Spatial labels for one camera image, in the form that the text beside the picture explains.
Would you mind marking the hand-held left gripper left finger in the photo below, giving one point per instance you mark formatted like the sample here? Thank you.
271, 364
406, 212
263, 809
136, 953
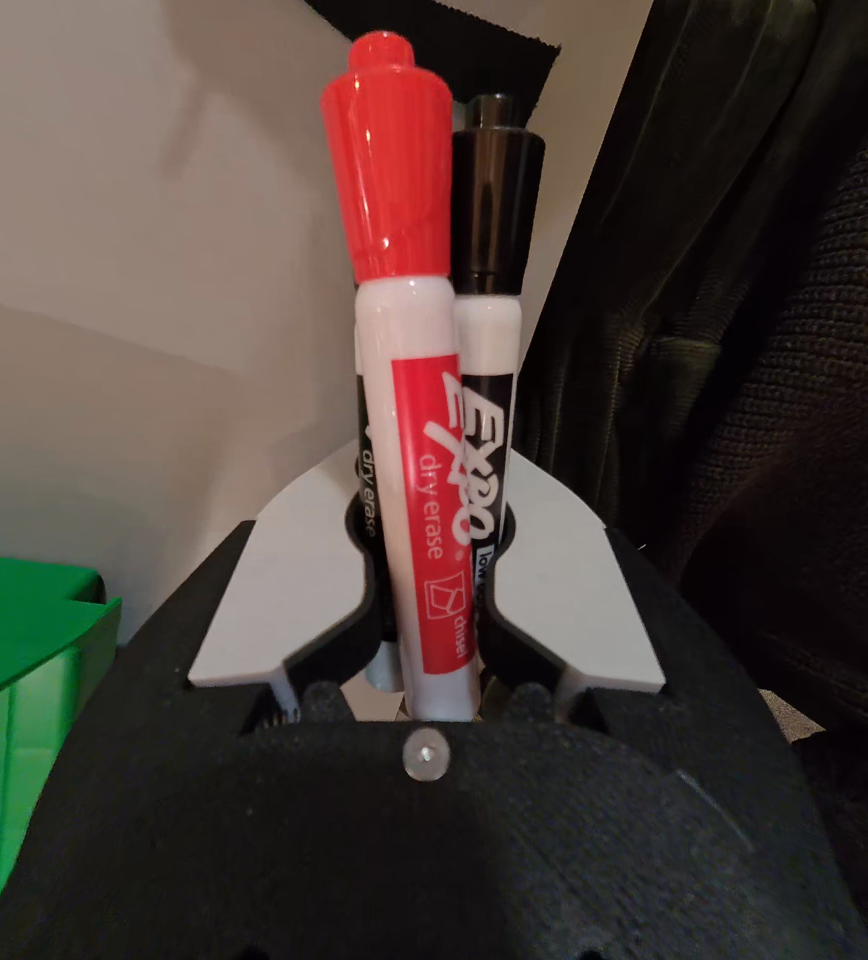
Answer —
276, 585

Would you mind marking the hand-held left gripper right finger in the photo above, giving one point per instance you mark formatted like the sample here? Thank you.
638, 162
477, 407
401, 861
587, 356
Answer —
576, 600

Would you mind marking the black dry erase marker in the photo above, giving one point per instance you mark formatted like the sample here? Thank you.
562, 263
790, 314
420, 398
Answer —
370, 487
494, 225

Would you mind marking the green plastic bin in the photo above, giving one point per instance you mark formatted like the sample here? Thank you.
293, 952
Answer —
21, 675

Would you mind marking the red dry erase marker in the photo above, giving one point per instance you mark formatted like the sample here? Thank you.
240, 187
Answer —
396, 187

